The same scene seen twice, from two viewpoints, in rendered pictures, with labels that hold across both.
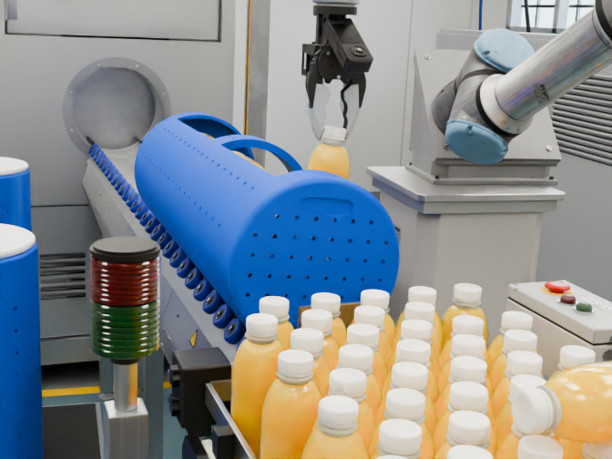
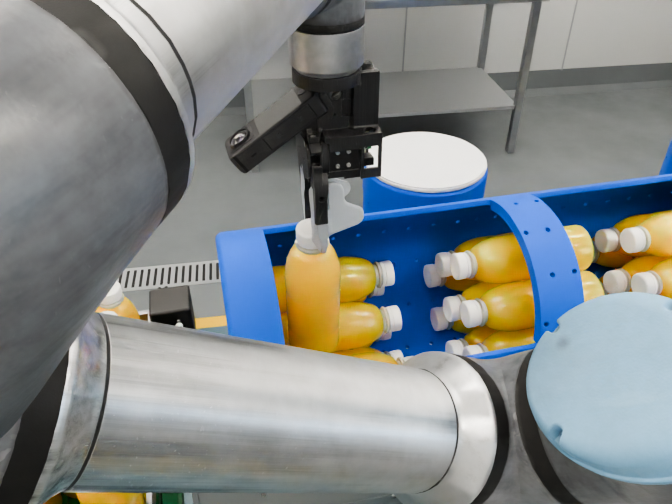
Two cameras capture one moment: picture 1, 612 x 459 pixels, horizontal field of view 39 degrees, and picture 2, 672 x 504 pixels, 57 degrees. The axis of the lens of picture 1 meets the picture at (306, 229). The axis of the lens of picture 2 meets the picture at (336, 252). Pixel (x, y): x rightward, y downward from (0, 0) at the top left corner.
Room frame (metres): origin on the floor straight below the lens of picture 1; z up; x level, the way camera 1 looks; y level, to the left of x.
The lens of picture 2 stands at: (1.53, -0.64, 1.71)
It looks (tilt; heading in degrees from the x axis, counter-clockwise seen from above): 37 degrees down; 97
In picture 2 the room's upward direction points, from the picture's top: straight up
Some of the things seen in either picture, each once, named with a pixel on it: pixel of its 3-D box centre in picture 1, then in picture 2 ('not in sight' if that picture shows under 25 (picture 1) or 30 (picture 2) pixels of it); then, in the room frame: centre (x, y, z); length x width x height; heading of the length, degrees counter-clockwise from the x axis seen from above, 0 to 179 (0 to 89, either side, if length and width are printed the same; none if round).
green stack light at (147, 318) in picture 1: (125, 321); not in sight; (0.76, 0.16, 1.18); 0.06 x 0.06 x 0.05
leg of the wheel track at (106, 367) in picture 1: (106, 321); not in sight; (3.13, 0.74, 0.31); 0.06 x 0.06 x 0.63; 21
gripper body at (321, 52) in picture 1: (331, 44); (334, 121); (1.45, -0.03, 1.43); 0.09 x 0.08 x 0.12; 21
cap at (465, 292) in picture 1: (467, 293); not in sight; (1.19, -0.23, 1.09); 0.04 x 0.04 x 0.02
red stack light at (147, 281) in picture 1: (125, 275); not in sight; (0.76, 0.16, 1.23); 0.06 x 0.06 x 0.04
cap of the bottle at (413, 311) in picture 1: (419, 313); not in sight; (1.10, -0.16, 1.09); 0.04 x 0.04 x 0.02
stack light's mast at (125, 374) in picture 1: (125, 327); not in sight; (0.76, 0.16, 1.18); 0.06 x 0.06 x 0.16
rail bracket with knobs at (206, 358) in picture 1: (203, 391); (173, 322); (1.14, 0.13, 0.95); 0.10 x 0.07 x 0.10; 111
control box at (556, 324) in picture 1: (574, 335); not in sight; (1.16, -0.38, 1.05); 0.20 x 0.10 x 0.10; 21
